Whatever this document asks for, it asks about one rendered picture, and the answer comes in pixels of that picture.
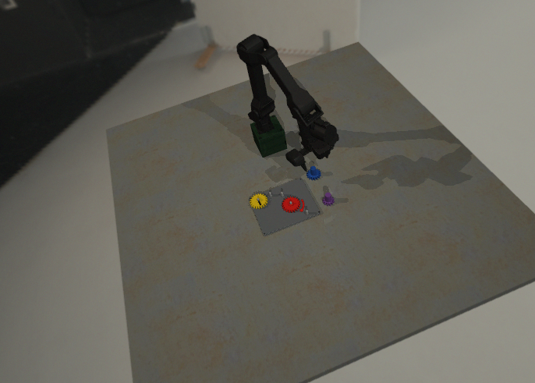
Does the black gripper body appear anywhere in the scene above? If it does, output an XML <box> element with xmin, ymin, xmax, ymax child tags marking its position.
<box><xmin>285</xmin><ymin>132</ymin><xmax>339</xmax><ymax>167</ymax></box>

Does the blue gear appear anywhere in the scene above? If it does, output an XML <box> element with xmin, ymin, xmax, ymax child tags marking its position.
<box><xmin>306</xmin><ymin>166</ymin><xmax>321</xmax><ymax>180</ymax></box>

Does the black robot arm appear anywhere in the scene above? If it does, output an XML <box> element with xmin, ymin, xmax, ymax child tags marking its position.
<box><xmin>236</xmin><ymin>34</ymin><xmax>337</xmax><ymax>159</ymax></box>

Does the red gear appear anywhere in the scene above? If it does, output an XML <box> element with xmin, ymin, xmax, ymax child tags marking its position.
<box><xmin>282</xmin><ymin>197</ymin><xmax>300</xmax><ymax>212</ymax></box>

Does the yellow gear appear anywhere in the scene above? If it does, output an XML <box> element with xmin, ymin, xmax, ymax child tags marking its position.
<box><xmin>250</xmin><ymin>194</ymin><xmax>268</xmax><ymax>209</ymax></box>

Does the purple gear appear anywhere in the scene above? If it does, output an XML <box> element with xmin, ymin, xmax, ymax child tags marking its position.
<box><xmin>322</xmin><ymin>193</ymin><xmax>334</xmax><ymax>206</ymax></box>

